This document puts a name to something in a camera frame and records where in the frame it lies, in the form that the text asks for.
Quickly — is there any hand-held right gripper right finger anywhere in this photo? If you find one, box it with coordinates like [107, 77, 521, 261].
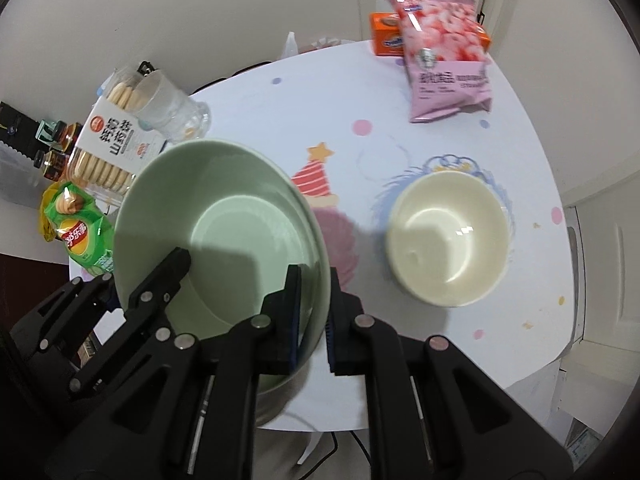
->
[325, 270, 576, 480]

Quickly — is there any printed white tablecloth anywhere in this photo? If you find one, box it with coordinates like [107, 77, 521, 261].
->
[67, 40, 576, 433]

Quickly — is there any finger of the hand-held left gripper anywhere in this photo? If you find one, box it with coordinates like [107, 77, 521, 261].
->
[67, 249, 192, 399]
[10, 274, 119, 362]

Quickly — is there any dark capped glass bottle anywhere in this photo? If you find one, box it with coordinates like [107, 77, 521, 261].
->
[35, 150, 69, 182]
[54, 121, 84, 150]

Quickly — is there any cream bowl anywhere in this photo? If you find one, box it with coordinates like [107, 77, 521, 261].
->
[385, 170, 514, 308]

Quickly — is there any pink snack bag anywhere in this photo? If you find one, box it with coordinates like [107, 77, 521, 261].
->
[387, 0, 494, 125]

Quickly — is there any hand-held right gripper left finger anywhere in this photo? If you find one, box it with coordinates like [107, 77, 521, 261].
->
[45, 264, 303, 480]

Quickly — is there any green chips bag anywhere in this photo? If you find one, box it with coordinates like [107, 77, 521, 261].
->
[41, 181, 119, 277]

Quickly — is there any round biscuit package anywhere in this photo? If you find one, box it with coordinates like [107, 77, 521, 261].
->
[66, 67, 169, 207]

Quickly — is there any white crumpled plastic bag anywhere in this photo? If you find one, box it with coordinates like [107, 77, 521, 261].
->
[284, 31, 353, 57]

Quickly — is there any large green bowl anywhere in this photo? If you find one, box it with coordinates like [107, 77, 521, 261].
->
[114, 139, 333, 428]

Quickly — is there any black cable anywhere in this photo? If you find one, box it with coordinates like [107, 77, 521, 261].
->
[327, 430, 373, 467]

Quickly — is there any yellow plastic bag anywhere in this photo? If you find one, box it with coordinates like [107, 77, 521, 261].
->
[39, 207, 57, 243]

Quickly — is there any clear glass mug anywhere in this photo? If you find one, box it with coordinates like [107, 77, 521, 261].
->
[132, 71, 212, 143]

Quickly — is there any translucent white plastic bag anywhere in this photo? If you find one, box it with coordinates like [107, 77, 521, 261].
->
[0, 144, 42, 202]

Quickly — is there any orange box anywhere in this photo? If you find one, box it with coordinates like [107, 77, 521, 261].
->
[369, 11, 494, 57]

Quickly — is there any white cable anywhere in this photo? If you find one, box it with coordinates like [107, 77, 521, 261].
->
[295, 430, 323, 467]

